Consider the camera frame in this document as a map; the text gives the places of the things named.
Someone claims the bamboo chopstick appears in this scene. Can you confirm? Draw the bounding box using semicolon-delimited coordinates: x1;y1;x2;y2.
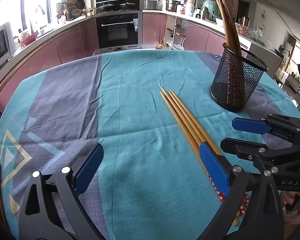
160;88;221;156
160;88;209;176
169;90;223;155

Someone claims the wooden chopstick red pattern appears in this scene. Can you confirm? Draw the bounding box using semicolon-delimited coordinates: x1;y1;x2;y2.
216;0;243;106

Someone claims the right hand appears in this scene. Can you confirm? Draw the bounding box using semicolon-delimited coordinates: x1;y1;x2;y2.
282;191;300;211

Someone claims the black mesh utensil holder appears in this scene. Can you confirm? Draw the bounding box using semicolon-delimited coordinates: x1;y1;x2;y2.
209;43;268;112

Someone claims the teal grey tablecloth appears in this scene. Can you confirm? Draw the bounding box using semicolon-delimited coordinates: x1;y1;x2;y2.
0;50;290;239

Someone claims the green round appliance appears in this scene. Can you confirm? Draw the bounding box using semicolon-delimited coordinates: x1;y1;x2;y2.
202;0;219;22

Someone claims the red bowl on counter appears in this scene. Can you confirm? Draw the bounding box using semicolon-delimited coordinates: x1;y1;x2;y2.
21;32;38;46

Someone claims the steel pot on counter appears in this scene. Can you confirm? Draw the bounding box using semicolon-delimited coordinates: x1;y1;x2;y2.
166;0;180;12

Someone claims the black built-in oven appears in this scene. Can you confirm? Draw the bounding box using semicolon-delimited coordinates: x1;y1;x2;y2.
96;11;142;51

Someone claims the silver microwave oven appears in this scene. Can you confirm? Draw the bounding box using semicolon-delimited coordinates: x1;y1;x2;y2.
0;22;15;67

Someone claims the black range hood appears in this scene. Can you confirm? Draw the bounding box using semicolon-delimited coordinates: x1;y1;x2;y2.
95;0;140;13

